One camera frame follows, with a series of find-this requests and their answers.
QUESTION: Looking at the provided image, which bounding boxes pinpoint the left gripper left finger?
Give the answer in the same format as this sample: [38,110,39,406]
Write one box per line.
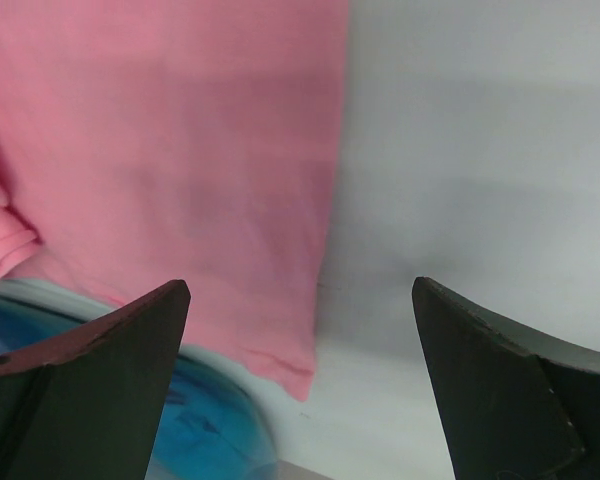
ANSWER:
[0,280,191,480]

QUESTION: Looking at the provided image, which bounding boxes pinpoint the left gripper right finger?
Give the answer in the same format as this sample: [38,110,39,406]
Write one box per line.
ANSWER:
[412,277,600,480]

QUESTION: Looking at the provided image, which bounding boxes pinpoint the pink t shirt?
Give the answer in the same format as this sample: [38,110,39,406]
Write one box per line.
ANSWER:
[0,1,349,401]

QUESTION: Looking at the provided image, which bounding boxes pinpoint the translucent blue plastic bin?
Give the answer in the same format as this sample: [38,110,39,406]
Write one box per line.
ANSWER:
[0,296,277,479]

